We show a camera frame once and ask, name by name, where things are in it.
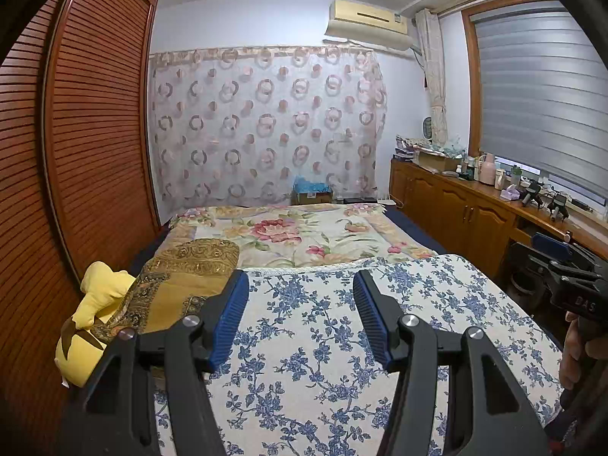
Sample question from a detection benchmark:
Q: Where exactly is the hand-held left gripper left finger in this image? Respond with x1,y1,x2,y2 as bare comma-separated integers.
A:
54,270,250,456

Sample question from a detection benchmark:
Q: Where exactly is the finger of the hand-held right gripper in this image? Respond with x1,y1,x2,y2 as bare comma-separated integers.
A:
529,232,600,267
515,243,564,282

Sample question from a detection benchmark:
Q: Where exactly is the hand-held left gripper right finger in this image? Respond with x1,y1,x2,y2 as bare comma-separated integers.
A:
352,269,547,456

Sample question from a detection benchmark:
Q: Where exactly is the white blue floral cloth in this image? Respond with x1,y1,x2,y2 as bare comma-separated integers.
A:
152,253,566,456

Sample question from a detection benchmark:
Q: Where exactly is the golden brown patterned shirt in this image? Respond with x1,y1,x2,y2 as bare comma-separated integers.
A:
92,239,241,344

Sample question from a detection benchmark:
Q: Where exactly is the person's right hand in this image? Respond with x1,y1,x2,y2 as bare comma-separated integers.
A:
559,312,595,391

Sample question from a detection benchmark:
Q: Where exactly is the wooden cabinet desk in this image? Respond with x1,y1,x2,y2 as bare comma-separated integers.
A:
389,158,608,286

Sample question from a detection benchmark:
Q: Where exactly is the pink floral blanket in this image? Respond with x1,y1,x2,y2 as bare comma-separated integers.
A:
157,203,438,269

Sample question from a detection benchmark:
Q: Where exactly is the yellow plush toy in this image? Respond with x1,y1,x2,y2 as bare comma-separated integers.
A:
54,261,138,388

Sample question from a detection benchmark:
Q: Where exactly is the grey window blind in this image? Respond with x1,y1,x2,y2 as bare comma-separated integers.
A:
472,9,608,201

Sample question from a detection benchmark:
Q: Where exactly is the open cardboard box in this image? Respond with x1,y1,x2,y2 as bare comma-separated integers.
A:
417,149,459,173

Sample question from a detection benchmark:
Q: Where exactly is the stack of papers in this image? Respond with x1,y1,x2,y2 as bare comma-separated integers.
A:
394,135,420,160

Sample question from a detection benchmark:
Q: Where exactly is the cream window curtain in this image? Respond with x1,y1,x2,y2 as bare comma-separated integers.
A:
414,8,448,146

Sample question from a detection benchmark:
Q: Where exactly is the wooden louvered wardrobe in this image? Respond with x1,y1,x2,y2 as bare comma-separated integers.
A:
0,0,162,419

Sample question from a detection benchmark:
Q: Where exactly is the beige air conditioner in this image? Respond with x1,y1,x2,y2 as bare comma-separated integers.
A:
324,0,414,52

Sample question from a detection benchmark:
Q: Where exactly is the wooden window frame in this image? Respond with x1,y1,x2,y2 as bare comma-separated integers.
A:
461,0,556,157

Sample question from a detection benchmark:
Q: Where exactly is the sheer ring patterned curtain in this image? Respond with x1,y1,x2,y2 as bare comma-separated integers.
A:
148,45,388,207

